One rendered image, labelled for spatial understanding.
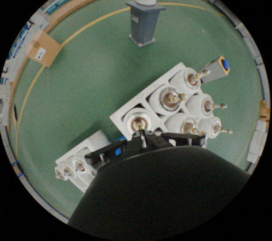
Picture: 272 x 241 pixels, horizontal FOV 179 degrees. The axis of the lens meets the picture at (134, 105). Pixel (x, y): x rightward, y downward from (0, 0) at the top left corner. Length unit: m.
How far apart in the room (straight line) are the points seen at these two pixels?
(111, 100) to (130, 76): 0.18
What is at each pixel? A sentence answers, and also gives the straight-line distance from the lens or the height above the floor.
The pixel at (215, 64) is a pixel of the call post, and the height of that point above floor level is 0.29.
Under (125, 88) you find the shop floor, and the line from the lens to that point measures 0.51.
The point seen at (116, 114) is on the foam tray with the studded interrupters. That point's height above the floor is 0.18.
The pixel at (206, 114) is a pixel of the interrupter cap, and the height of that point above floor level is 0.25.
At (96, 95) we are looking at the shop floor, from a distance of 0.55.
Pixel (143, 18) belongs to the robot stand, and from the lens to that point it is 0.50.
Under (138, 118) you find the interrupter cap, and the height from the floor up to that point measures 0.25.
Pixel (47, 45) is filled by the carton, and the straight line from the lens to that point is 0.96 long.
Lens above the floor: 0.50
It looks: 89 degrees down
